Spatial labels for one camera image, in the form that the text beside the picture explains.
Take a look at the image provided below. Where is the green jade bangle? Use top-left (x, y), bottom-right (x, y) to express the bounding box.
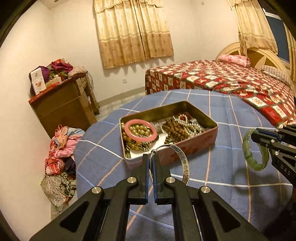
top-left (242, 128), bottom-right (270, 172)

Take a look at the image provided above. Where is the silver engraved bangle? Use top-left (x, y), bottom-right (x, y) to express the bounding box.
top-left (149, 143), bottom-right (191, 186)

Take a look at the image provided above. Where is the pink jade bangle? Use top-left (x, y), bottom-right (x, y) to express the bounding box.
top-left (124, 119), bottom-right (158, 142)

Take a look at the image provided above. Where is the gold pearl necklace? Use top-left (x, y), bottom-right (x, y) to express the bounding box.
top-left (120, 122), bottom-right (153, 151)

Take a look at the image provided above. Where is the silver mesh watch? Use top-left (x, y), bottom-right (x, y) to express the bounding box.
top-left (188, 118), bottom-right (204, 131)

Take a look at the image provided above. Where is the red patchwork bed quilt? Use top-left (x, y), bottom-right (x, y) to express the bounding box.
top-left (145, 60), bottom-right (295, 128)

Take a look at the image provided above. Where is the blue plaid tablecloth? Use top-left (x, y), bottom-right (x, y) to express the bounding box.
top-left (74, 89), bottom-right (295, 240)

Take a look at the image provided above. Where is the striped pillow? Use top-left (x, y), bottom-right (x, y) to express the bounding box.
top-left (260, 65), bottom-right (292, 86)

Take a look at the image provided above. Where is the printed paper tin liner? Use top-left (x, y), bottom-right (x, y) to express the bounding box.
top-left (120, 119), bottom-right (168, 159)

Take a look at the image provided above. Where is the pink rectangular tin box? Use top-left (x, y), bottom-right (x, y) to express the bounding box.
top-left (119, 101), bottom-right (218, 169)

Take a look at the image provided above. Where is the pile of colourful clothes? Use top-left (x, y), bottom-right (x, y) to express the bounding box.
top-left (41, 125), bottom-right (85, 208)

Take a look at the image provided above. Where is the cream wooden headboard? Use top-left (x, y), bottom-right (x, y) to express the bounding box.
top-left (216, 42), bottom-right (289, 74)

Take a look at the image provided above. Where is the pink pillow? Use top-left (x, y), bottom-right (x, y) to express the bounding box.
top-left (218, 55), bottom-right (251, 67)

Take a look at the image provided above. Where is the beige curtain at right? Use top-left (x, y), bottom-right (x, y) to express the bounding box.
top-left (228, 0), bottom-right (278, 56)

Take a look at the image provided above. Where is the brown wooden desk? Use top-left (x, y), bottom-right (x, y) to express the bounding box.
top-left (30, 73), bottom-right (99, 137)

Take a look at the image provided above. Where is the flat red box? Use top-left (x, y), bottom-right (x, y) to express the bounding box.
top-left (28, 83), bottom-right (60, 104)

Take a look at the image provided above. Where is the white product box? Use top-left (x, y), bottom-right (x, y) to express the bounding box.
top-left (30, 68), bottom-right (46, 95)

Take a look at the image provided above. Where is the magenta cloth on desk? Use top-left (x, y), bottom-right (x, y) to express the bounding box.
top-left (51, 62), bottom-right (73, 73)

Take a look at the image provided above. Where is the purple cloth bundle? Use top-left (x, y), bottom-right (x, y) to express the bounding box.
top-left (39, 66), bottom-right (50, 83)

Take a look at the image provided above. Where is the beige patterned window curtain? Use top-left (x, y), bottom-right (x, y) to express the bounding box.
top-left (93, 1), bottom-right (174, 69)

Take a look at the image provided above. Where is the brown wooden bead necklace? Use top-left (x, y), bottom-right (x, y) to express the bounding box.
top-left (162, 116), bottom-right (194, 144)

